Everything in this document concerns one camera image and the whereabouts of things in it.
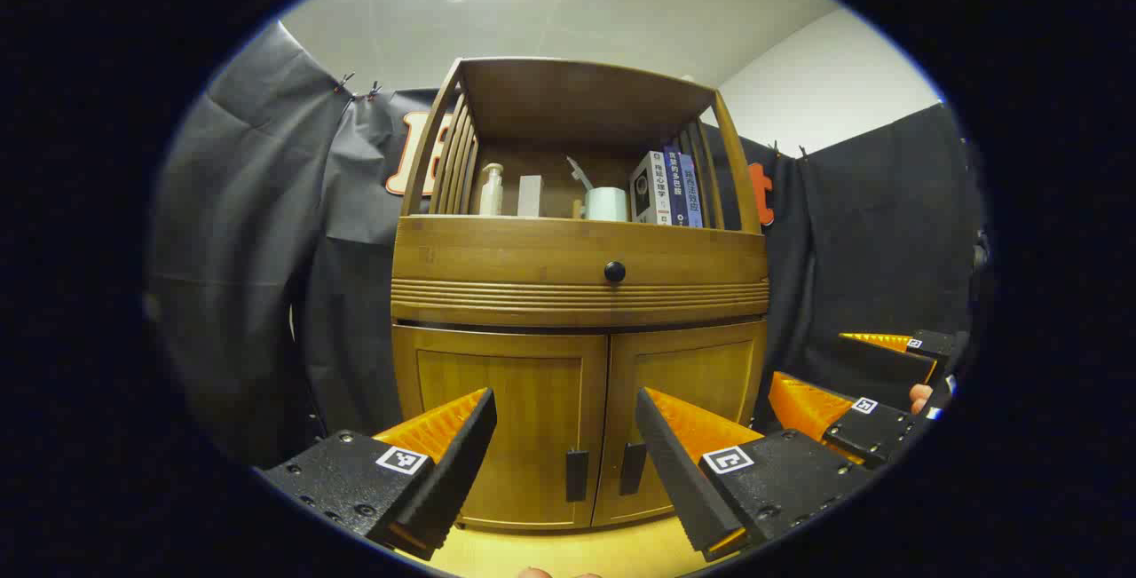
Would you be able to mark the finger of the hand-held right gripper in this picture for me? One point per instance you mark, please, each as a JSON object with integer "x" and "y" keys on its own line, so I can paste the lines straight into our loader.
{"x": 932, "y": 344}
{"x": 874, "y": 431}

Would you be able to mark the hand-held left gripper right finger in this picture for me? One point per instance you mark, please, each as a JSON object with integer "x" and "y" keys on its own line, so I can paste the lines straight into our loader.
{"x": 674, "y": 471}

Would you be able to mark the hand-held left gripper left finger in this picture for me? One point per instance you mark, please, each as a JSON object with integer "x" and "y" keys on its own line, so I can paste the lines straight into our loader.
{"x": 457, "y": 471}

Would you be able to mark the wooden shoe cabinet door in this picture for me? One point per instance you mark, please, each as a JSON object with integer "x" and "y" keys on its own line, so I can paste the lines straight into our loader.
{"x": 532, "y": 383}
{"x": 701, "y": 374}

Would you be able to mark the wooden double-door shoe cabinet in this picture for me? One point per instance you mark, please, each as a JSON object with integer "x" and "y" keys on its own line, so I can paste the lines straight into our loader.
{"x": 577, "y": 98}

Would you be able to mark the black round drawer knob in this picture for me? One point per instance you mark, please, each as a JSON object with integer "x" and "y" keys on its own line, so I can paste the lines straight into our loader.
{"x": 615, "y": 272}

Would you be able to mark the wooden ribbed drawer front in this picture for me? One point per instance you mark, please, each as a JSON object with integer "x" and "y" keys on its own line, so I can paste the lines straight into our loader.
{"x": 497, "y": 258}

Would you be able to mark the mint green cup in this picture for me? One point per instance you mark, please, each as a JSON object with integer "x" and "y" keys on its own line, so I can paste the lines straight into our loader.
{"x": 606, "y": 205}

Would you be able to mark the light blue book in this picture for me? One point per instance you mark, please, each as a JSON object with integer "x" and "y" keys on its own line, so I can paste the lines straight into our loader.
{"x": 693, "y": 196}

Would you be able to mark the white pump bottle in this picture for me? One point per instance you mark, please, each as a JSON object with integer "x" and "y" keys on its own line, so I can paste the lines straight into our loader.
{"x": 492, "y": 196}

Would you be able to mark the grey and white book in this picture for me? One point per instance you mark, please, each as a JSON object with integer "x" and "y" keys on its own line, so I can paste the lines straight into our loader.
{"x": 648, "y": 192}

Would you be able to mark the dark blue book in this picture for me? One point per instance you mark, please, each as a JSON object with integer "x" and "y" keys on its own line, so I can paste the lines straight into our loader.
{"x": 675, "y": 187}

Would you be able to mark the white rectangular block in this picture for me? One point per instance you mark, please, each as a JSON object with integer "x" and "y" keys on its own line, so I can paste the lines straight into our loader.
{"x": 530, "y": 196}

